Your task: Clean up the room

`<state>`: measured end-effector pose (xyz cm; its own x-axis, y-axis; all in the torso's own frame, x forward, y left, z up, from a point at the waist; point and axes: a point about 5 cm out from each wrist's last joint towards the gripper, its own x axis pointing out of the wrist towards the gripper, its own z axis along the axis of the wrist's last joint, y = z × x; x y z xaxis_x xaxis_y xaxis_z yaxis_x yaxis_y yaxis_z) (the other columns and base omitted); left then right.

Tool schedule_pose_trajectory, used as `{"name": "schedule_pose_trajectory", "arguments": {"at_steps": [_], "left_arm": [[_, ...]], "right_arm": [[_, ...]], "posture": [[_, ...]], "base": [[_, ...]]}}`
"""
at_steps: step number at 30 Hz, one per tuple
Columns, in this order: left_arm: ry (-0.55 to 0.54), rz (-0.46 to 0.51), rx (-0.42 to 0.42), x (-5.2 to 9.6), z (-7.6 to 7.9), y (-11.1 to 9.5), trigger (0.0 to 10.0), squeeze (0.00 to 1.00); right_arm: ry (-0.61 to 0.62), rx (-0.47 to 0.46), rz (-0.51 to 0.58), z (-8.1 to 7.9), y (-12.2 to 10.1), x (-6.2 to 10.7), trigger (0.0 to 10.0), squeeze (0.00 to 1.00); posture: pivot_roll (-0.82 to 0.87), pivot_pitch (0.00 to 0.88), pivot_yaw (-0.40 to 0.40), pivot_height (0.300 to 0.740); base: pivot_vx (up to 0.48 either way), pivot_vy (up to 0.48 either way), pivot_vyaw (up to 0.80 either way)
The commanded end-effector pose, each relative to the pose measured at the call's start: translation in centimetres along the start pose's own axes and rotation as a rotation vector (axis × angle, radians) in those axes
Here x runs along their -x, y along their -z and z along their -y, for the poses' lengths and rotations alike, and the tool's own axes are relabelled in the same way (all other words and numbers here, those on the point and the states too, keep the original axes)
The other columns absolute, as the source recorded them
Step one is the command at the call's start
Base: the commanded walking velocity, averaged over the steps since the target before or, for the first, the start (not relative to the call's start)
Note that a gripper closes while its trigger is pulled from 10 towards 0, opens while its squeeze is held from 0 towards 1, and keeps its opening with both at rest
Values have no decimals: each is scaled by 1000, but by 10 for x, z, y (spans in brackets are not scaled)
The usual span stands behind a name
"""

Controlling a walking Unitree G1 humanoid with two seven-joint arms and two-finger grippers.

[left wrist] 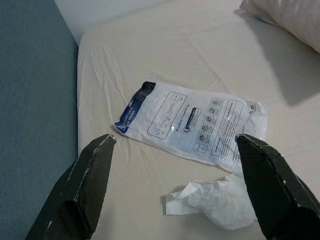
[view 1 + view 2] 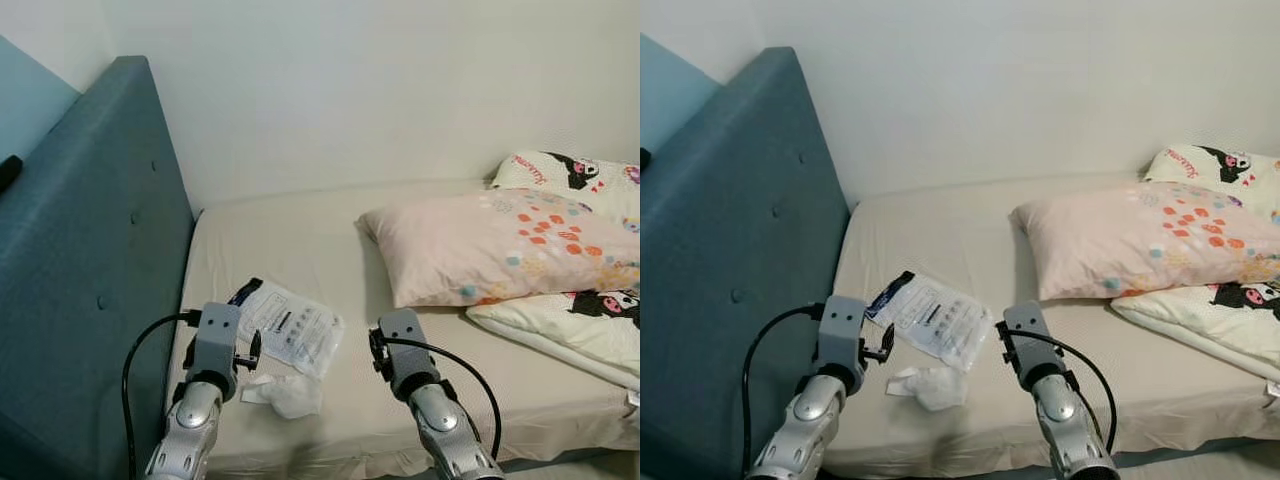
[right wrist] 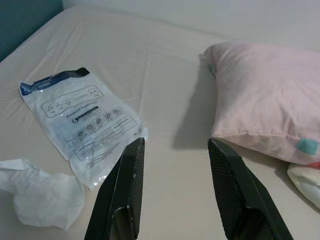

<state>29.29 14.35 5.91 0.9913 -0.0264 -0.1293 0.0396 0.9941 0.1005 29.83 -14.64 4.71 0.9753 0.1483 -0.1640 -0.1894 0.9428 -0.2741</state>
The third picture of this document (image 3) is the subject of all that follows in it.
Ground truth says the teal upholstered headboard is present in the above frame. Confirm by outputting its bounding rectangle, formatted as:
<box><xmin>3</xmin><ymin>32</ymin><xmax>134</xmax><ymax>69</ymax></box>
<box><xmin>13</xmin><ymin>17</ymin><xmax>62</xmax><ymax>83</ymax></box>
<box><xmin>0</xmin><ymin>0</ymin><xmax>63</xmax><ymax>63</ymax></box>

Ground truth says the cream cartoon print quilt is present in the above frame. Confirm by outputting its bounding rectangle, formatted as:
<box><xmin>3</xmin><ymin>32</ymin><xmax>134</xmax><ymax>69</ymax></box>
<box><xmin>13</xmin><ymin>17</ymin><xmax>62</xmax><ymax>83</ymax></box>
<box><xmin>286</xmin><ymin>161</ymin><xmax>320</xmax><ymax>214</ymax></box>

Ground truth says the white printed plastic bag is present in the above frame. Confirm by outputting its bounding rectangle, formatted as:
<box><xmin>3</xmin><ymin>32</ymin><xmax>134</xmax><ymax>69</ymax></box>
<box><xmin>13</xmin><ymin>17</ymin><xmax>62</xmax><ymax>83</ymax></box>
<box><xmin>19</xmin><ymin>67</ymin><xmax>149</xmax><ymax>191</ymax></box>

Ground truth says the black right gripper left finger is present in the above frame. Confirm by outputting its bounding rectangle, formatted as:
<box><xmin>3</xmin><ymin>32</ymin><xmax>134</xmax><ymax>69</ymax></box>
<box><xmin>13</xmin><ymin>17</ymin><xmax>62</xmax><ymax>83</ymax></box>
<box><xmin>84</xmin><ymin>136</ymin><xmax>146</xmax><ymax>240</ymax></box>

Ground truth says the beige bed mattress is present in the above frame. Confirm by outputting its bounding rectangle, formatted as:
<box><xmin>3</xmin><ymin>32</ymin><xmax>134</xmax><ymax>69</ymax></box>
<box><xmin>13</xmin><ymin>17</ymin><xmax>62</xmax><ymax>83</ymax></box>
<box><xmin>0</xmin><ymin>4</ymin><xmax>320</xmax><ymax>240</ymax></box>

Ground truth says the pink patterned pillow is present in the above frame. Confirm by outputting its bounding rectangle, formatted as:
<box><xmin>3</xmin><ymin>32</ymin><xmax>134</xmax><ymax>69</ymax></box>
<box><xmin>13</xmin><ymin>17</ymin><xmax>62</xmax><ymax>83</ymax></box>
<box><xmin>198</xmin><ymin>41</ymin><xmax>320</xmax><ymax>166</ymax></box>

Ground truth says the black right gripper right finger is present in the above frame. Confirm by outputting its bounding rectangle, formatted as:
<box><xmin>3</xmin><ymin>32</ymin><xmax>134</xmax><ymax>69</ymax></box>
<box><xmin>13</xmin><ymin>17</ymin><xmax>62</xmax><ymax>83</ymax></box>
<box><xmin>207</xmin><ymin>137</ymin><xmax>295</xmax><ymax>240</ymax></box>

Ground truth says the white tissue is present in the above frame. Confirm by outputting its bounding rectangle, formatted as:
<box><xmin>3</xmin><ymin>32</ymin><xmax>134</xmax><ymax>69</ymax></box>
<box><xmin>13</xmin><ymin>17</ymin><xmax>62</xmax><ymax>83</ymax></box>
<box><xmin>0</xmin><ymin>157</ymin><xmax>85</xmax><ymax>231</ymax></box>

